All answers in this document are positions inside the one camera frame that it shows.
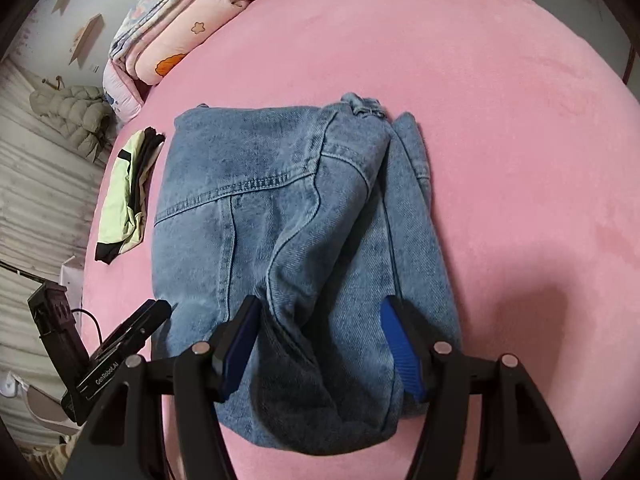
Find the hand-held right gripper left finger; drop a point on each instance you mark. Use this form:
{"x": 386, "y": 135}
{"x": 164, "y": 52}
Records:
{"x": 240, "y": 345}

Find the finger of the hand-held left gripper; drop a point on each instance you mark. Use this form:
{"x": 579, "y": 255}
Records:
{"x": 142, "y": 322}

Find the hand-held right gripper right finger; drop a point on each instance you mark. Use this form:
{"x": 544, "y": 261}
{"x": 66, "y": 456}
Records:
{"x": 400, "y": 345}

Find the blue denim jeans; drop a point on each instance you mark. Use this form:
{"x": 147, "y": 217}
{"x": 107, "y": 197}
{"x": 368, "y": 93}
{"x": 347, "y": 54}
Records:
{"x": 300, "y": 210}

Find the white paper bag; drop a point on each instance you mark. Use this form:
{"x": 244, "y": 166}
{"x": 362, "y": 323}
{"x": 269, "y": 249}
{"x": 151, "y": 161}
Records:
{"x": 70, "y": 280}

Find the green and black garment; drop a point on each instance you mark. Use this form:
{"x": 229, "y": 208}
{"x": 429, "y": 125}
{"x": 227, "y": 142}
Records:
{"x": 117, "y": 195}

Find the pink fleece blanket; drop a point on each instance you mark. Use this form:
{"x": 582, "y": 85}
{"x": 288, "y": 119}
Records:
{"x": 500, "y": 160}

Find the beige puffer jacket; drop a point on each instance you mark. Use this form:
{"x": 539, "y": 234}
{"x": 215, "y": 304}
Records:
{"x": 70, "y": 115}

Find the pink printed pillow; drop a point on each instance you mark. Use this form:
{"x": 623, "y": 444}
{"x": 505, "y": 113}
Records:
{"x": 120, "y": 95}

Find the folded cartoon print quilt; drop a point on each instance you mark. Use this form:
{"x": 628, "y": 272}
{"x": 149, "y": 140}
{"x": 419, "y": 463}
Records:
{"x": 175, "y": 35}

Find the wooden wall shelf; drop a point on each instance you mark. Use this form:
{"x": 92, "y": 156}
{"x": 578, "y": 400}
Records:
{"x": 85, "y": 35}

